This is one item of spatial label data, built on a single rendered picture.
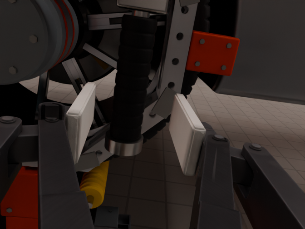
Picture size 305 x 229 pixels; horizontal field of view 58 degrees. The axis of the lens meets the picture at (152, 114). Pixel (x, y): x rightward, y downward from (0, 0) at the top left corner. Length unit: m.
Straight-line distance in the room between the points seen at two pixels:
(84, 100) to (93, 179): 0.49
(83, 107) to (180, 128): 0.06
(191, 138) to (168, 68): 0.37
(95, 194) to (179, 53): 0.34
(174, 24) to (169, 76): 0.09
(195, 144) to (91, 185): 0.49
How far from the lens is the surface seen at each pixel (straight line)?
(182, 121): 0.18
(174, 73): 0.51
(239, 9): 0.69
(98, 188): 0.62
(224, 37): 0.53
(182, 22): 0.51
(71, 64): 0.63
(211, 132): 0.17
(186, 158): 0.16
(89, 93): 0.18
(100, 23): 0.61
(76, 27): 0.52
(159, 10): 0.28
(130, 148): 0.31
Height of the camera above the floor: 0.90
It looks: 19 degrees down
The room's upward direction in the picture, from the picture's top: 9 degrees clockwise
